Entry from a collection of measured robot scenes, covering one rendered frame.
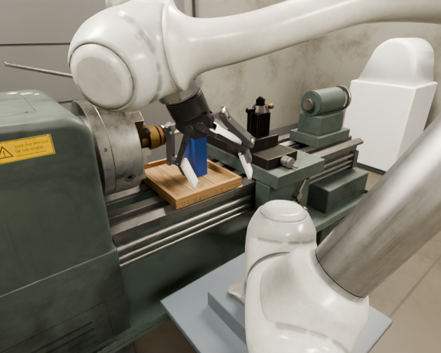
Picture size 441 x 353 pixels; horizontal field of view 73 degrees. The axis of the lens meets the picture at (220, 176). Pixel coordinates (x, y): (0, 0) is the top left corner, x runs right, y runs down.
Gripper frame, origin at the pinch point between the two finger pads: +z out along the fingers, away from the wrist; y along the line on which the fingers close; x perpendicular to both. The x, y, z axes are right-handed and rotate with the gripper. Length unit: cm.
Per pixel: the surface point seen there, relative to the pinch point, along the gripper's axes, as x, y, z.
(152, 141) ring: 31.7, -33.2, 3.0
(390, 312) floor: 45, 39, 148
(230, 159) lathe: 57, -19, 33
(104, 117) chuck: 19.0, -34.7, -14.5
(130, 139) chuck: 17.9, -30.2, -6.2
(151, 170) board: 43, -49, 22
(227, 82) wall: 299, -81, 81
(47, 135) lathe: -3.5, -31.7, -21.7
